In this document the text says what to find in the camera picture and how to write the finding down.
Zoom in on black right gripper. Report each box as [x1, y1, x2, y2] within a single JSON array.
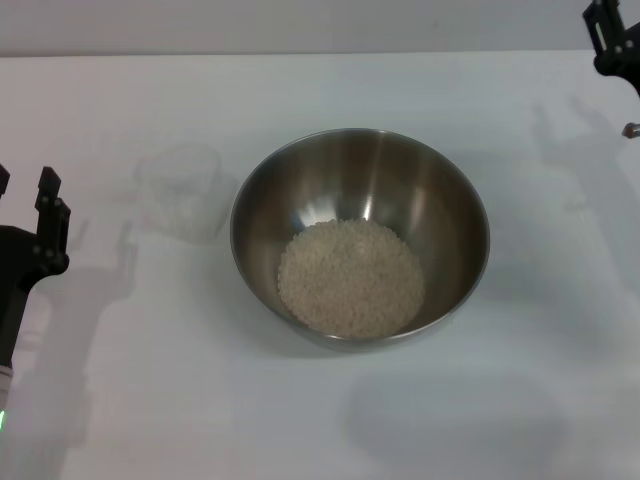
[[582, 0, 640, 96]]

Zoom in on stainless steel bowl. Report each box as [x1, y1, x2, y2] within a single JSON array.
[[229, 128, 491, 354]]

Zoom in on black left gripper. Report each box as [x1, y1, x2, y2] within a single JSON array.
[[0, 163, 72, 369]]

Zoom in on clear plastic measuring cup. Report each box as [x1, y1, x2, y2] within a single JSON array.
[[137, 144, 226, 234]]

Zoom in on white rice grains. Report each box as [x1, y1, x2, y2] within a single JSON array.
[[277, 218, 426, 339]]

